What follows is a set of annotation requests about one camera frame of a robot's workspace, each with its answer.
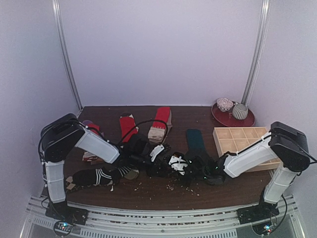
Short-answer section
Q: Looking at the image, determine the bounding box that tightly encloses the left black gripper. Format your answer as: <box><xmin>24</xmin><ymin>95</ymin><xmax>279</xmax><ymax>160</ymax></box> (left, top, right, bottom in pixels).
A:
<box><xmin>131</xmin><ymin>153</ymin><xmax>169</xmax><ymax>179</ymax></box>

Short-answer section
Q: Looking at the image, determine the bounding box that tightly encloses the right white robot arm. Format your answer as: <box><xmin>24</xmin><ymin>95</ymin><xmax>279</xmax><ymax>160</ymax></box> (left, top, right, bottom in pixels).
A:
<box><xmin>184</xmin><ymin>121</ymin><xmax>316</xmax><ymax>219</ymax></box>

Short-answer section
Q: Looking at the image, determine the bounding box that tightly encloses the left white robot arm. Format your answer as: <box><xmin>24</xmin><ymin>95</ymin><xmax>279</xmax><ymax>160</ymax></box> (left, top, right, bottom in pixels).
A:
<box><xmin>38</xmin><ymin>114</ymin><xmax>170</xmax><ymax>220</ymax></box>

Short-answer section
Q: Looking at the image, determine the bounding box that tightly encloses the dark green christmas sock pair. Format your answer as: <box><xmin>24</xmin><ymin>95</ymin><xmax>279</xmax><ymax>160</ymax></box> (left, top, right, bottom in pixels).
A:
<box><xmin>186</xmin><ymin>129</ymin><xmax>206</xmax><ymax>153</ymax></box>

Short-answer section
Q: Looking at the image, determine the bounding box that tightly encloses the red white patterned sock pair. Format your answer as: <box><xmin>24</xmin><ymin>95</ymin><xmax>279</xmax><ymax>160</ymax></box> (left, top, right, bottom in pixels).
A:
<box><xmin>119</xmin><ymin>113</ymin><xmax>138</xmax><ymax>143</ymax></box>

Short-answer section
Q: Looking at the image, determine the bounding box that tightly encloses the wooden compartment tray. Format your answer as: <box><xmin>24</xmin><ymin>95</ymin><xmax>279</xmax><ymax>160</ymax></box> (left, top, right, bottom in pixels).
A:
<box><xmin>212</xmin><ymin>126</ymin><xmax>282</xmax><ymax>173</ymax></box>

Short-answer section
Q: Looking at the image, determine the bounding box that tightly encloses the red beige sock pair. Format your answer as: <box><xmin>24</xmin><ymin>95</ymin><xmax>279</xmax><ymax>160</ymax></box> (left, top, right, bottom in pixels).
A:
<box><xmin>148</xmin><ymin>107</ymin><xmax>172</xmax><ymax>143</ymax></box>

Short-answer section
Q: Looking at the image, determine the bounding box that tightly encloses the red purple sock pair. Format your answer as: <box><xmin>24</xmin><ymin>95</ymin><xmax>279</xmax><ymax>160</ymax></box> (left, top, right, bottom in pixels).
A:
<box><xmin>82</xmin><ymin>120</ymin><xmax>104</xmax><ymax>165</ymax></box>

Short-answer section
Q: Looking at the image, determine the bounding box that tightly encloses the black white striped sock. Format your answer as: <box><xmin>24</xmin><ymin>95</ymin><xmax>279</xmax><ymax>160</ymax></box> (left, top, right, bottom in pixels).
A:
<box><xmin>72</xmin><ymin>167</ymin><xmax>132</xmax><ymax>186</ymax></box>

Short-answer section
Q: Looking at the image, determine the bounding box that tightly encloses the red round plate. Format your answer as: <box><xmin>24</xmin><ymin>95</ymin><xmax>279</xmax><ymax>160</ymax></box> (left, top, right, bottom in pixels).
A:
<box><xmin>211</xmin><ymin>103</ymin><xmax>256</xmax><ymax>127</ymax></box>

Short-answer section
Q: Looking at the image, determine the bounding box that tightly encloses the grey striped cup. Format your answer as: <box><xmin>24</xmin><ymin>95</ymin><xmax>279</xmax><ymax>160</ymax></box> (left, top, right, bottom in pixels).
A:
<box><xmin>232</xmin><ymin>103</ymin><xmax>249</xmax><ymax>120</ymax></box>

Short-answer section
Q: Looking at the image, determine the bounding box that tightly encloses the white dotted bowl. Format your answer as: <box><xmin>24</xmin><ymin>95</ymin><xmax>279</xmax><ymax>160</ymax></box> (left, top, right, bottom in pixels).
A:
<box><xmin>216</xmin><ymin>98</ymin><xmax>234</xmax><ymax>112</ymax></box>

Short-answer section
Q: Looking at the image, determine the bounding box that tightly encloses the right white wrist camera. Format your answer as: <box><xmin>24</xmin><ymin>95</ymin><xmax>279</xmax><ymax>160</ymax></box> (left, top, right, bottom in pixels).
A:
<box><xmin>168</xmin><ymin>155</ymin><xmax>189</xmax><ymax>176</ymax></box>

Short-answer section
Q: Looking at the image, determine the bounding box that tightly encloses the left black cable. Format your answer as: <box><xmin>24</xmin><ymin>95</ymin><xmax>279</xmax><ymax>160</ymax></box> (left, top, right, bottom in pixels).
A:
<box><xmin>117</xmin><ymin>119</ymin><xmax>173</xmax><ymax>147</ymax></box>

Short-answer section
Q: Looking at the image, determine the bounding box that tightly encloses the black cable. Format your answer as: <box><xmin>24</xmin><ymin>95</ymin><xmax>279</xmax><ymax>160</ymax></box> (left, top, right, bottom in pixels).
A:
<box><xmin>268</xmin><ymin>146</ymin><xmax>317</xmax><ymax>228</ymax></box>
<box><xmin>117</xmin><ymin>119</ymin><xmax>173</xmax><ymax>147</ymax></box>

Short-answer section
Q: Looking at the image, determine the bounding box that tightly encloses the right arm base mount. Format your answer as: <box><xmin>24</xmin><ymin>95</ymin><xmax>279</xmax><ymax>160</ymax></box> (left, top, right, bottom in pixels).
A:
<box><xmin>237</xmin><ymin>202</ymin><xmax>279</xmax><ymax>236</ymax></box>

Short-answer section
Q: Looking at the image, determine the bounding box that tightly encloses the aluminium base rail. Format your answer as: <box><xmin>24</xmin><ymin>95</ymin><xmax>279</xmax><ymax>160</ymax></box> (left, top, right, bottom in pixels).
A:
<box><xmin>21</xmin><ymin>194</ymin><xmax>304</xmax><ymax>238</ymax></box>

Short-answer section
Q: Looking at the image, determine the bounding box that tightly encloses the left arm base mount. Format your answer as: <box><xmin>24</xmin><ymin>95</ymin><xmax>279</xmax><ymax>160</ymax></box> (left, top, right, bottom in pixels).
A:
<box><xmin>45</xmin><ymin>204</ymin><xmax>89</xmax><ymax>237</ymax></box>

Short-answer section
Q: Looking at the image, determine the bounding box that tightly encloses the right black cable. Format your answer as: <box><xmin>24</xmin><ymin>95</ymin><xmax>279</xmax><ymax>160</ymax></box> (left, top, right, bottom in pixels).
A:
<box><xmin>268</xmin><ymin>146</ymin><xmax>317</xmax><ymax>228</ymax></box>

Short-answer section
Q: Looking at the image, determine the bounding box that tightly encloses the right aluminium frame post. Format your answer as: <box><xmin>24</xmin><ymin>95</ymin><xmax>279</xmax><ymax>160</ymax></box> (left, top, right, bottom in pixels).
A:
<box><xmin>241</xmin><ymin>0</ymin><xmax>270</xmax><ymax>107</ymax></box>

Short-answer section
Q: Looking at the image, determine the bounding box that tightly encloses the aluminium frame post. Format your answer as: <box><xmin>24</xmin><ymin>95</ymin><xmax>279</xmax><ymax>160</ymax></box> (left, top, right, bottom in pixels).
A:
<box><xmin>52</xmin><ymin>0</ymin><xmax>83</xmax><ymax>111</ymax></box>
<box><xmin>241</xmin><ymin>0</ymin><xmax>270</xmax><ymax>107</ymax></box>

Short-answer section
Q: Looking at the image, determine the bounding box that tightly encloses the left aluminium frame post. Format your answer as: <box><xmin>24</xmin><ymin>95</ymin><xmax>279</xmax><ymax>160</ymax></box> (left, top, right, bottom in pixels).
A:
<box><xmin>52</xmin><ymin>0</ymin><xmax>83</xmax><ymax>111</ymax></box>

